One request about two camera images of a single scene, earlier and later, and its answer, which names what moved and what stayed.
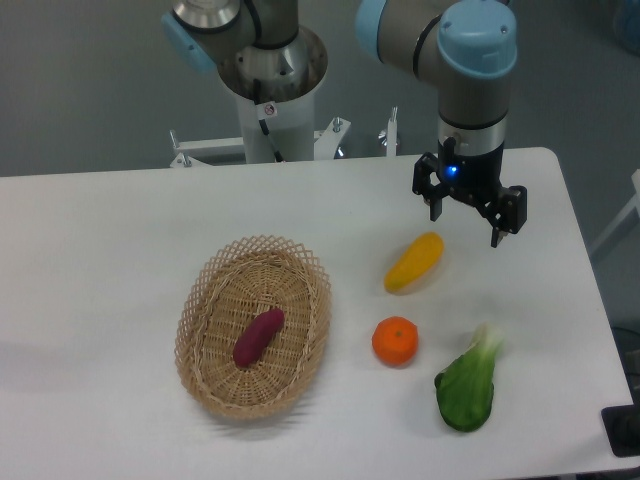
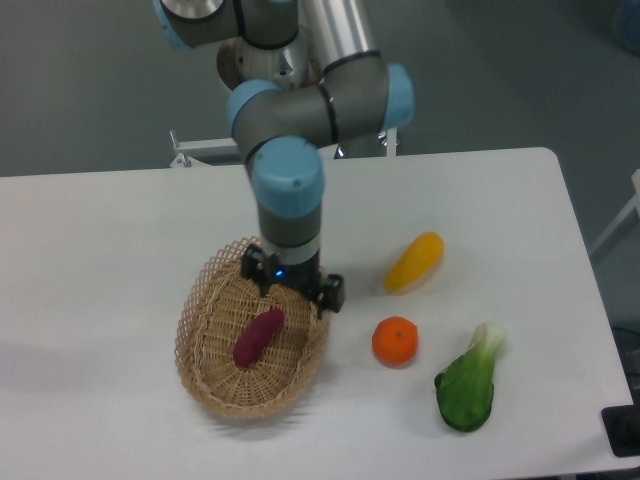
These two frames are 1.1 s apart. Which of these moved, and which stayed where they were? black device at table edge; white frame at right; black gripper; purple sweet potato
Moved: black gripper
Stayed: purple sweet potato; black device at table edge; white frame at right
